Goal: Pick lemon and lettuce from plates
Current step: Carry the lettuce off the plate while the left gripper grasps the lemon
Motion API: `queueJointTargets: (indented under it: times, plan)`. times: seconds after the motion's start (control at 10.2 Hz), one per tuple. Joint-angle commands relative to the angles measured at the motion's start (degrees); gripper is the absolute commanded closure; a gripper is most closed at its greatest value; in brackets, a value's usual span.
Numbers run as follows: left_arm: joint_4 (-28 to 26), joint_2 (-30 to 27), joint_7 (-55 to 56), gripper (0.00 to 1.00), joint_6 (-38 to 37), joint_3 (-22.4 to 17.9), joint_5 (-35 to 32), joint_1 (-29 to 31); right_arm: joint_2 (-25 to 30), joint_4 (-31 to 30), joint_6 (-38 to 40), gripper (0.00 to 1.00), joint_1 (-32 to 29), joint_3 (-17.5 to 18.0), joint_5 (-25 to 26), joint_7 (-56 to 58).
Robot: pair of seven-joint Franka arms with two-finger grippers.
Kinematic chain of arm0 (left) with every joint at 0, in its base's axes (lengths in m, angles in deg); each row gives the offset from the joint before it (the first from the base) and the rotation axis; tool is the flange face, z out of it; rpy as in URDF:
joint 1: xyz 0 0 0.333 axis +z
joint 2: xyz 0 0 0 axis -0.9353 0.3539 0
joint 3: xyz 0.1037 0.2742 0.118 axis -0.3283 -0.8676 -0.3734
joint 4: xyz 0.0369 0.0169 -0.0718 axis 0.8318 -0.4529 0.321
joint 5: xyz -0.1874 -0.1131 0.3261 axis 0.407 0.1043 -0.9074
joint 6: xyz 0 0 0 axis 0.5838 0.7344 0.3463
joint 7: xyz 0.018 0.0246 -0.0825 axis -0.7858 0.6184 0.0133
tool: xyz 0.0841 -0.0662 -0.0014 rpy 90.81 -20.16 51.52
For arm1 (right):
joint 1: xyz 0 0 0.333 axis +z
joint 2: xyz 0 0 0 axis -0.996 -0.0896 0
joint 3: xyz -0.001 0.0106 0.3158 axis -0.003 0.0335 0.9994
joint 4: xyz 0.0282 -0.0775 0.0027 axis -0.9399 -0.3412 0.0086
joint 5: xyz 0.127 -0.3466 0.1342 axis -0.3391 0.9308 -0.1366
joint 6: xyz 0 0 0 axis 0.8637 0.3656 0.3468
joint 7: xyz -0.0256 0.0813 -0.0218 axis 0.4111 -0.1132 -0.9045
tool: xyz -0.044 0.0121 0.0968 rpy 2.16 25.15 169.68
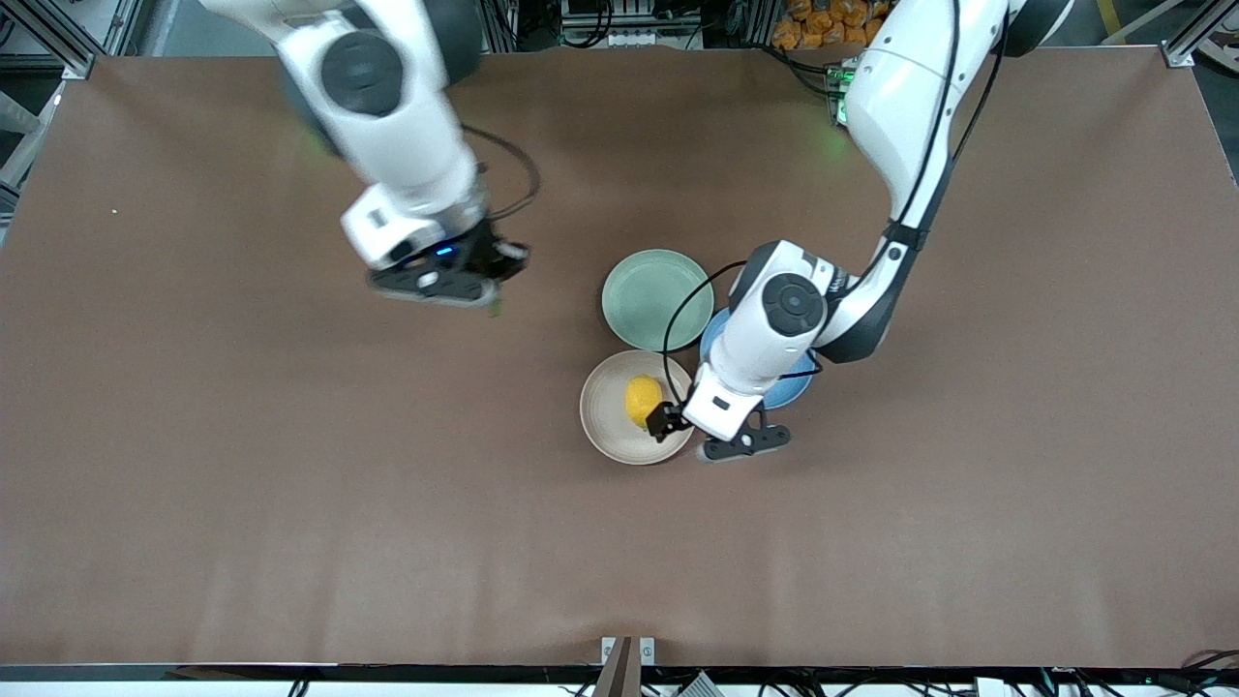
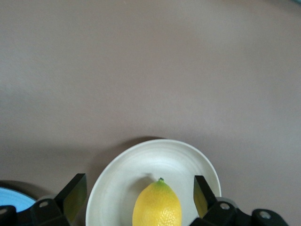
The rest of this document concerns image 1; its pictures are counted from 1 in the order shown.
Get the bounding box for blue round plate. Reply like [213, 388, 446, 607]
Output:
[699, 308, 816, 410]

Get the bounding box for small metal table bracket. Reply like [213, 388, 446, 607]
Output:
[600, 636, 656, 667]

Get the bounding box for cream white round plate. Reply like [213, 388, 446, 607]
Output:
[580, 349, 698, 466]

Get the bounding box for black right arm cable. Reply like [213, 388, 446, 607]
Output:
[461, 123, 541, 222]

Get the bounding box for mint green round plate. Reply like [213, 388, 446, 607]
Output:
[602, 249, 714, 351]

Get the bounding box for yellow lemon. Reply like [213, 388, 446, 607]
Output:
[624, 376, 666, 430]

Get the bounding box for brown post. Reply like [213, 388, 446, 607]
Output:
[592, 636, 642, 697]

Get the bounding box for orange snack bags pile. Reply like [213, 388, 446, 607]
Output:
[771, 0, 893, 51]

